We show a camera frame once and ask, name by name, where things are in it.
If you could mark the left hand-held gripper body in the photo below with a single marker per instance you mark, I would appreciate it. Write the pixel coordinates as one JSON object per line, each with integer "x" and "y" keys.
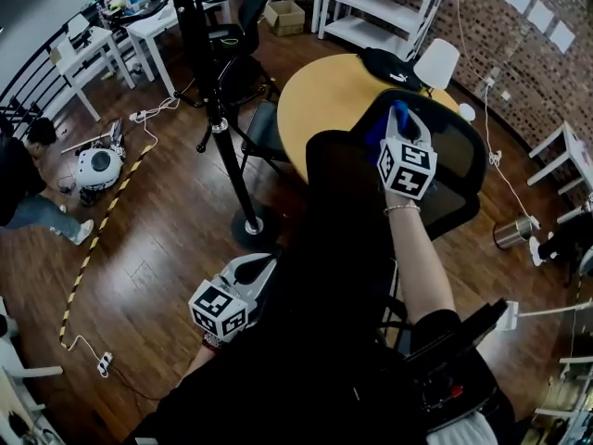
{"x": 218, "y": 308}

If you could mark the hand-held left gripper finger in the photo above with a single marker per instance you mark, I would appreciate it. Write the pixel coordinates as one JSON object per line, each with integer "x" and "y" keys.
{"x": 265, "y": 281}
{"x": 236, "y": 263}

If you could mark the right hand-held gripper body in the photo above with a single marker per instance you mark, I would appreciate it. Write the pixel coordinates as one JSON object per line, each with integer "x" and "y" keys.
{"x": 407, "y": 169}

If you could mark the blue cloth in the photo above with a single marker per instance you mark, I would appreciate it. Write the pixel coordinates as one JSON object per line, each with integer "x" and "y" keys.
{"x": 402, "y": 114}

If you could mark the black mesh office chair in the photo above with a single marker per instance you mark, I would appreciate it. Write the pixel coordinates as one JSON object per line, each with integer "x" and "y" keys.
{"x": 458, "y": 156}

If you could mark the person's right forearm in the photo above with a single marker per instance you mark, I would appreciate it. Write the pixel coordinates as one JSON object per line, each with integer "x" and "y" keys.
{"x": 417, "y": 258}

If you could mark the person's left forearm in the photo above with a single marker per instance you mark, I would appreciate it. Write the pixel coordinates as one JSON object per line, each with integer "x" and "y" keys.
{"x": 197, "y": 364}

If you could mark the white round disc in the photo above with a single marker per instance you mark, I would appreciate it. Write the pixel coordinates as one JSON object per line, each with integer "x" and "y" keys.
{"x": 467, "y": 111}

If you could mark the round wooden table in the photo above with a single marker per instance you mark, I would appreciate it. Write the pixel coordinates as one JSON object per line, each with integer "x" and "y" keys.
{"x": 324, "y": 100}

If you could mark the white table lamp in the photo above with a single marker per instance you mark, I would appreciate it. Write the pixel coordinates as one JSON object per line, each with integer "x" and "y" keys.
{"x": 435, "y": 63}

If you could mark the person's black shirt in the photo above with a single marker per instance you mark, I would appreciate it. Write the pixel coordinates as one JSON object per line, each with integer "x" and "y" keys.
{"x": 278, "y": 387}

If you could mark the white metal shelf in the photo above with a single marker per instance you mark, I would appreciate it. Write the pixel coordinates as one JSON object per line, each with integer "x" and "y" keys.
{"x": 370, "y": 26}

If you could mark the metal trash can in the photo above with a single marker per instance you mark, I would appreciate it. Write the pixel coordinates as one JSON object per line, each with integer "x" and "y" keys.
{"x": 512, "y": 232}

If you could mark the black tripod stand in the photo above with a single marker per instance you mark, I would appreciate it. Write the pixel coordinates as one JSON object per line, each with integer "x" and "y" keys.
{"x": 222, "y": 142}

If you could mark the white power strip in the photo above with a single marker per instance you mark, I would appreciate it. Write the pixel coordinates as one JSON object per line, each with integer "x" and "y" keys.
{"x": 105, "y": 364}
{"x": 138, "y": 116}

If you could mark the black folding chair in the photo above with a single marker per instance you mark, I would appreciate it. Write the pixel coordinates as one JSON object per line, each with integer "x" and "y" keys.
{"x": 261, "y": 128}

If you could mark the yellow black striped tape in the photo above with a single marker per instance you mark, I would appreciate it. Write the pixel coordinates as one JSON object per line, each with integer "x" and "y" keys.
{"x": 104, "y": 223}

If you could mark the white square table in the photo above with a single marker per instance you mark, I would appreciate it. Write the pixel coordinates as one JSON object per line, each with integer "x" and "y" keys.
{"x": 572, "y": 142}

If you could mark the cardboard box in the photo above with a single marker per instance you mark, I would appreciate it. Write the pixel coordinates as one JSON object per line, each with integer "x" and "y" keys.
{"x": 285, "y": 19}

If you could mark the spare hand-held gripper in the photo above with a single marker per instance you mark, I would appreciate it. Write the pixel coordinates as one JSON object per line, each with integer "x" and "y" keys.
{"x": 116, "y": 132}

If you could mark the white stand with pole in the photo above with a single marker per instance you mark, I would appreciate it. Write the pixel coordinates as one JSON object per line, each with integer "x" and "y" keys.
{"x": 511, "y": 315}

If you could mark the black chest-mounted device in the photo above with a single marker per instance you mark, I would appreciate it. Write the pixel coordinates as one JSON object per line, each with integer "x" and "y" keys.
{"x": 445, "y": 355}

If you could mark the person's white garment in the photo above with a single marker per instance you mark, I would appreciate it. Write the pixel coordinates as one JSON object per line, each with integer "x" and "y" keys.
{"x": 463, "y": 431}

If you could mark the white work table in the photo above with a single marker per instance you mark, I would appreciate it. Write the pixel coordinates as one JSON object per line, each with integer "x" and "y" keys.
{"x": 88, "y": 44}
{"x": 153, "y": 23}

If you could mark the black metal railing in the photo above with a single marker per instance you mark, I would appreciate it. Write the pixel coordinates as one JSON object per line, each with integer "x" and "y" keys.
{"x": 14, "y": 109}

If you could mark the white metal rack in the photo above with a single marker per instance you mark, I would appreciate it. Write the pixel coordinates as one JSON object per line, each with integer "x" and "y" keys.
{"x": 570, "y": 387}

